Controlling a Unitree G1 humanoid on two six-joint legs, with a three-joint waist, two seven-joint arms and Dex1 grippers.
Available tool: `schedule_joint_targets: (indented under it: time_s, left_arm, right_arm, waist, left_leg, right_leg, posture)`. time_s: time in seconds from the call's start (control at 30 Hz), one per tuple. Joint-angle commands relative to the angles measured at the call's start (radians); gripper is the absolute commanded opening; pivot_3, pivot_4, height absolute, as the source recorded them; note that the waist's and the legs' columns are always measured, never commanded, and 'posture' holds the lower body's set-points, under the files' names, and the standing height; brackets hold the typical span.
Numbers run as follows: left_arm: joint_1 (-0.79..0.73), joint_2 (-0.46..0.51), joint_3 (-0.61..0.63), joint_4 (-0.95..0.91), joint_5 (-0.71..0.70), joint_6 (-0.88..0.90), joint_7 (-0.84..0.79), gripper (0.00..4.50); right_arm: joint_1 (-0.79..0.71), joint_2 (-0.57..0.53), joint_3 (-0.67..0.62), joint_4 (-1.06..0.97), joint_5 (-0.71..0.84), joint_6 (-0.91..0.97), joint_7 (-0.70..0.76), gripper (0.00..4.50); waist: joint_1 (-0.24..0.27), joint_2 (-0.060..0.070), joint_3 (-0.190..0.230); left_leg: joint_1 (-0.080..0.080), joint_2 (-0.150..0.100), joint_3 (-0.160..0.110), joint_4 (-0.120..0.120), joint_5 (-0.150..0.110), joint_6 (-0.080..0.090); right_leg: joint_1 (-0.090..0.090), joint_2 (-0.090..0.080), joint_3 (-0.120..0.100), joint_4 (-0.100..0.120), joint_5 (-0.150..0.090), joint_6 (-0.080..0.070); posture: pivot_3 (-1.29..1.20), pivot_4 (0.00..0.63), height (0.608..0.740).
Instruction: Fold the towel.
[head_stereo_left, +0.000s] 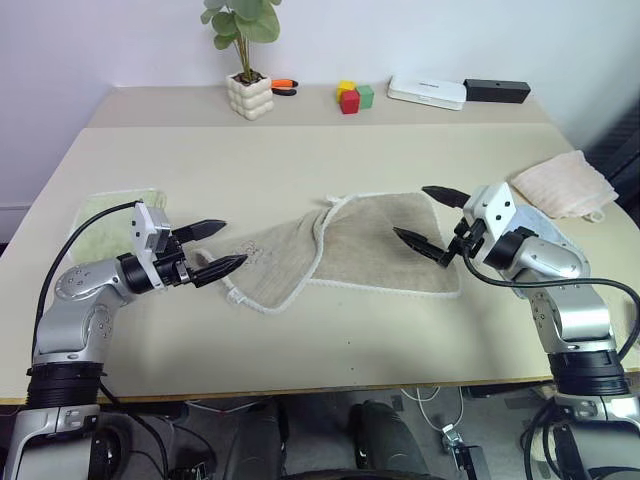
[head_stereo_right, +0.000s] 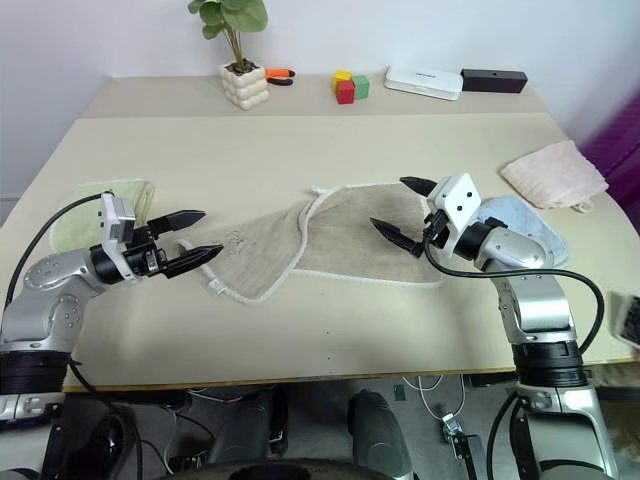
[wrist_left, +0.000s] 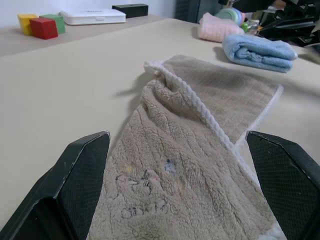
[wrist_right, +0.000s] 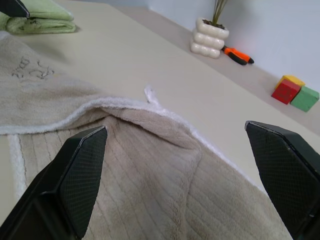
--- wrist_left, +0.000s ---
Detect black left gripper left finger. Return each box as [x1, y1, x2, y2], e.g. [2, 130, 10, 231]
[0, 130, 111, 240]

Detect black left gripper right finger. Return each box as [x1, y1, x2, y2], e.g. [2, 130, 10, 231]
[245, 129, 320, 240]

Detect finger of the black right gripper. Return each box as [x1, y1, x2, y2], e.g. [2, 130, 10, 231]
[259, 14, 316, 32]
[259, 27, 320, 47]

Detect beige embroidered towel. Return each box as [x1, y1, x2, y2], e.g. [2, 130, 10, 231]
[87, 54, 288, 240]

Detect light blue folded towel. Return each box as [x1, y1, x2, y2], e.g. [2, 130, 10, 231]
[221, 34, 299, 74]

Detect pink striped folded towel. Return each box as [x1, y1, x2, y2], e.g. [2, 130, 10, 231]
[197, 12, 245, 43]

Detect pastel stacked round dishes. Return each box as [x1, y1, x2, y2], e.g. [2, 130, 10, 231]
[214, 7, 247, 26]

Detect dark ribbed panel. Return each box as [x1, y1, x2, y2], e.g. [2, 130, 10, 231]
[174, 0, 221, 25]

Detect long black box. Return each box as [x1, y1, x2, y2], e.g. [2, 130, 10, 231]
[111, 3, 149, 19]

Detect red wooden block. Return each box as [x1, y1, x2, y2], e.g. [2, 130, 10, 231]
[29, 17, 59, 40]

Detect green wooden block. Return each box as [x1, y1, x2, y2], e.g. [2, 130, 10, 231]
[39, 13, 66, 35]

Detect yellow wooden block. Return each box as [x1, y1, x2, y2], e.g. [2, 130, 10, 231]
[16, 13, 38, 36]

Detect flat white plastic box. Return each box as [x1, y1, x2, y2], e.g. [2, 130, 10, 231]
[58, 9, 127, 26]

